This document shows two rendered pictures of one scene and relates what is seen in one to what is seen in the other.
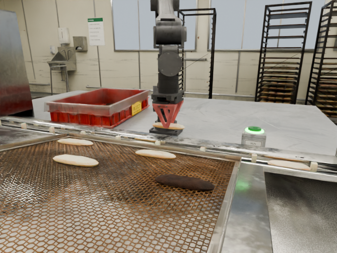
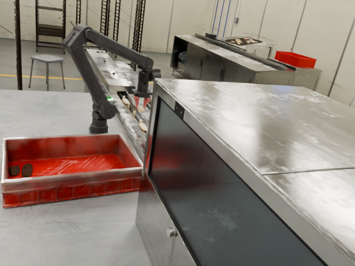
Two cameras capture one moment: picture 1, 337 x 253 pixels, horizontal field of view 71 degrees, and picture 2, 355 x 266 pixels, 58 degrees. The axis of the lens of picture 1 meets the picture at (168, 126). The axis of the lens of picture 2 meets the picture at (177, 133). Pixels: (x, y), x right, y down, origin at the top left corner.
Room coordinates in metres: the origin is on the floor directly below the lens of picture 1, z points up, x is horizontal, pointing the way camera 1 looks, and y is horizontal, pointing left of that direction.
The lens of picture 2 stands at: (1.69, 1.33, 1.51)
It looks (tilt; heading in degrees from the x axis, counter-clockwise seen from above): 22 degrees down; 225
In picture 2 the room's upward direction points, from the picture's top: 9 degrees clockwise
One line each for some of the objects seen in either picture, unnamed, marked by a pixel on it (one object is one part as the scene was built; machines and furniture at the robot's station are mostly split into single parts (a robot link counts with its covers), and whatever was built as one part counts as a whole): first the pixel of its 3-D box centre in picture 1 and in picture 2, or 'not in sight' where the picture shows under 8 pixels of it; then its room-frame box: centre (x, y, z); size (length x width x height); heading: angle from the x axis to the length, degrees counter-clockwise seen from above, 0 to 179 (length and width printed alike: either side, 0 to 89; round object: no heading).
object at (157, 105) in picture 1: (167, 111); (142, 100); (0.66, 0.00, 0.97); 0.07 x 0.07 x 0.09; 70
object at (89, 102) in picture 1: (105, 104); (72, 163); (1.20, 0.33, 0.87); 0.49 x 0.34 x 0.10; 164
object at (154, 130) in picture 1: (166, 122); (99, 125); (0.91, 0.01, 0.86); 0.12 x 0.09 x 0.08; 70
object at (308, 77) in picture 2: not in sight; (285, 91); (-3.00, -1.09, 0.44); 0.70 x 0.55 x 0.87; 70
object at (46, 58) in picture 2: not in sight; (47, 73); (-0.11, -3.27, 0.23); 0.36 x 0.36 x 0.46; 26
